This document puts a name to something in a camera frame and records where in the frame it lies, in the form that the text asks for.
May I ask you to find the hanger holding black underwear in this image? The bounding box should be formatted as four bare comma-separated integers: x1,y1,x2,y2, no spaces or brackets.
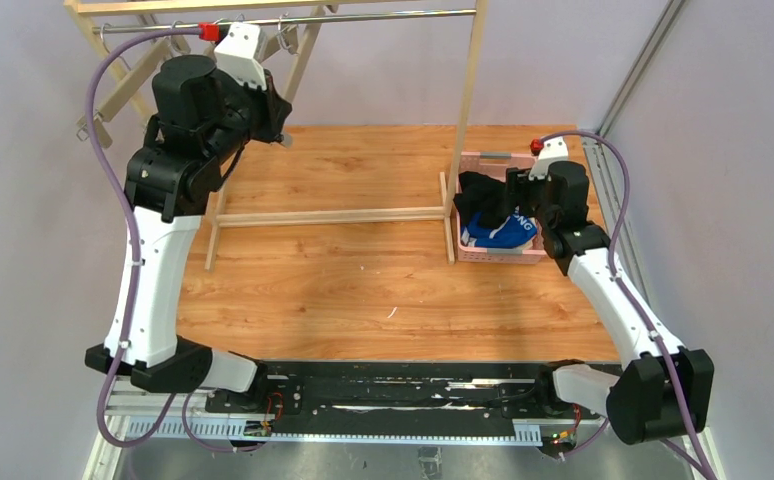
275,5,339,148

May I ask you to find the blue underwear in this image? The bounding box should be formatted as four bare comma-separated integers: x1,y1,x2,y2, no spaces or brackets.
460,212,539,249

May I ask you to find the beige clip hanger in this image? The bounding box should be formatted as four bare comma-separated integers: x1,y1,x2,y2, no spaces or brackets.
166,34,192,58

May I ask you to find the black underwear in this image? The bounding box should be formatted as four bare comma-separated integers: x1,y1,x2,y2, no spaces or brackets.
453,171,516,230

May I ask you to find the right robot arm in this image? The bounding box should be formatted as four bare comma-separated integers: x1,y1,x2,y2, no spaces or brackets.
505,161,715,445

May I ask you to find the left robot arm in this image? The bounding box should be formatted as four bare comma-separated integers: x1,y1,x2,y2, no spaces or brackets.
85,55,292,395

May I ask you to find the empty hanger on rack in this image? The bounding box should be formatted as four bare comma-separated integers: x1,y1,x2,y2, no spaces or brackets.
76,17,175,149

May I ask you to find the pink plastic basket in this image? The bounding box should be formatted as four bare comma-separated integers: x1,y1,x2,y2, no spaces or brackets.
450,151,547,265

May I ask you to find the wooden clothes rack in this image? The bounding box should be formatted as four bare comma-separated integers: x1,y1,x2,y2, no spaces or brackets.
64,1,488,271

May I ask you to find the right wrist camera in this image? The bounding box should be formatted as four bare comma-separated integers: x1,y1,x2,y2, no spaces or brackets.
529,135,569,180

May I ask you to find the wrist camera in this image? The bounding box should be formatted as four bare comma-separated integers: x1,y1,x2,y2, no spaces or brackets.
214,22,267,91
529,135,569,180

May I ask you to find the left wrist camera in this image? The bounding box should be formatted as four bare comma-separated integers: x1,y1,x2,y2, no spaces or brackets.
214,22,267,91

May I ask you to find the aluminium frame post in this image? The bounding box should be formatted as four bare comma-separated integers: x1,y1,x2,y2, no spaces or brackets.
596,0,688,136

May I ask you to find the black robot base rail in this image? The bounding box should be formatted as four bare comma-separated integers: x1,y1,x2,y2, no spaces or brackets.
187,361,601,456

